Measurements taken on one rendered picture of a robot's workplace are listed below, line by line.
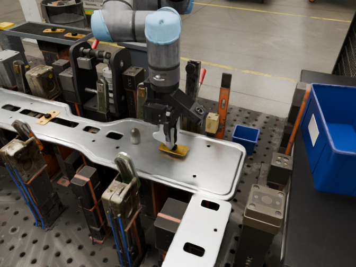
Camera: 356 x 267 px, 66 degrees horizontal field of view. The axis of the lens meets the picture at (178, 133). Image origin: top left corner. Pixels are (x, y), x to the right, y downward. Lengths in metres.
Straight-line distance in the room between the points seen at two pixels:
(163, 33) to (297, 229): 0.50
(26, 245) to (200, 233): 0.64
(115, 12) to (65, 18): 3.03
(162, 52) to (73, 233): 0.70
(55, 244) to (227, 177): 0.61
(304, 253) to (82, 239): 0.69
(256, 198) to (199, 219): 0.14
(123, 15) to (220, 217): 0.53
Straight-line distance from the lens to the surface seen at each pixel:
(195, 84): 0.83
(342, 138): 0.94
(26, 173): 0.92
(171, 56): 0.62
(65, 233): 1.06
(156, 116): 0.72
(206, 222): 0.66
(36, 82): 1.18
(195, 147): 0.83
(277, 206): 0.64
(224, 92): 0.82
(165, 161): 0.78
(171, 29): 0.61
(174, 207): 0.70
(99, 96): 1.02
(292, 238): 0.64
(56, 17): 3.78
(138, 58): 1.30
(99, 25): 0.73
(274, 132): 1.44
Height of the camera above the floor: 1.55
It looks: 39 degrees down
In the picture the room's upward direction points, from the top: straight up
